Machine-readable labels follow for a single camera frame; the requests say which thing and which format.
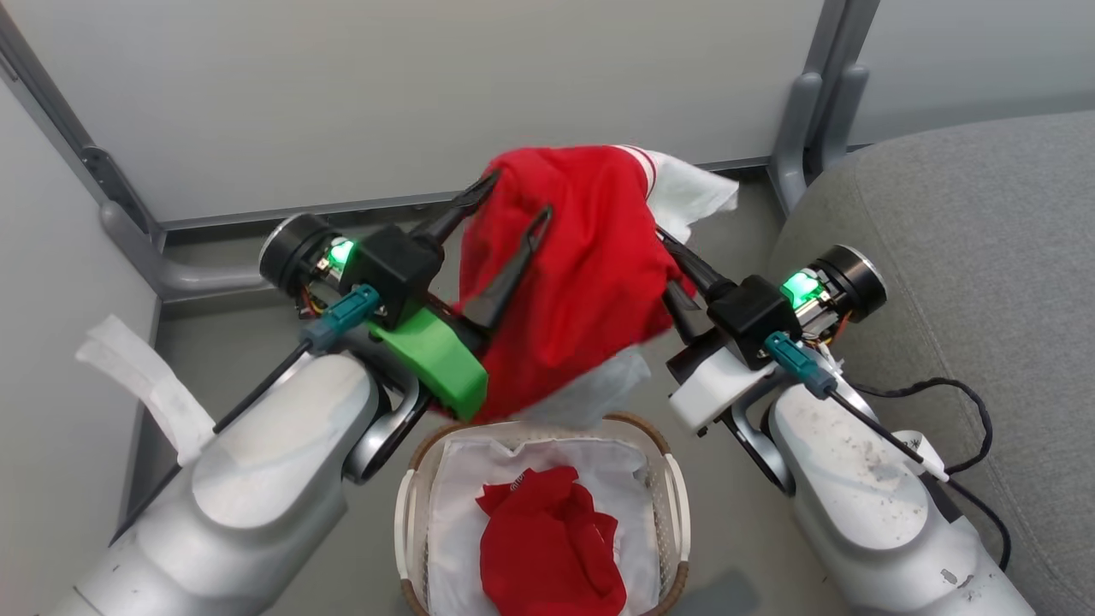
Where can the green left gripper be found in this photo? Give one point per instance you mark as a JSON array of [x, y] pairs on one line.
[[436, 359]]

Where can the white basket liner cloth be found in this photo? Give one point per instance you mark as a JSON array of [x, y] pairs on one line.
[[453, 530]]

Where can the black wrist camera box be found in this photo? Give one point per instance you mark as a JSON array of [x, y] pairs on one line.
[[753, 321], [398, 274]]

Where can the grey partition corner foot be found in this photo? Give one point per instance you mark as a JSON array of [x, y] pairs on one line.
[[180, 278]]

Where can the grey fabric sofa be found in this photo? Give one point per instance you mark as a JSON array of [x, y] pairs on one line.
[[984, 257]]

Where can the white woven laundry basket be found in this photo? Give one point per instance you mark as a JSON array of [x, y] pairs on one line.
[[676, 505]]

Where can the black silver gripper motor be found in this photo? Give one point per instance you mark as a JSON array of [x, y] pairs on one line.
[[851, 278], [295, 248]]

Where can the red and white garment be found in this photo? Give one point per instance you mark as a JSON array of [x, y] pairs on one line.
[[582, 274]]

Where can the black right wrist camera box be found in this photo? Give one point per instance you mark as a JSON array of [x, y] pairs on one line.
[[753, 321]]

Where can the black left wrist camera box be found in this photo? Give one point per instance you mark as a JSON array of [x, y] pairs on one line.
[[398, 274]]

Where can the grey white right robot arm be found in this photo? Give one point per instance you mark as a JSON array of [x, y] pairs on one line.
[[864, 513]]

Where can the plain red garment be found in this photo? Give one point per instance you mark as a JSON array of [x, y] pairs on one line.
[[547, 547]]

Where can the grey partition double post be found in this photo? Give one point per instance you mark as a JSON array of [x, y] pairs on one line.
[[800, 111]]

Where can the black silver right gripper motor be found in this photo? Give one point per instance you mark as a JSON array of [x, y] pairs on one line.
[[851, 278]]

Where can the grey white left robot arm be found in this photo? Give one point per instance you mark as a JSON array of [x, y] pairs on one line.
[[257, 496]]

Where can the black silver left gripper motor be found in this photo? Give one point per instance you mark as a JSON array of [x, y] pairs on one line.
[[295, 248]]

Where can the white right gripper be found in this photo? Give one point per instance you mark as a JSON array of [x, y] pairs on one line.
[[714, 389]]

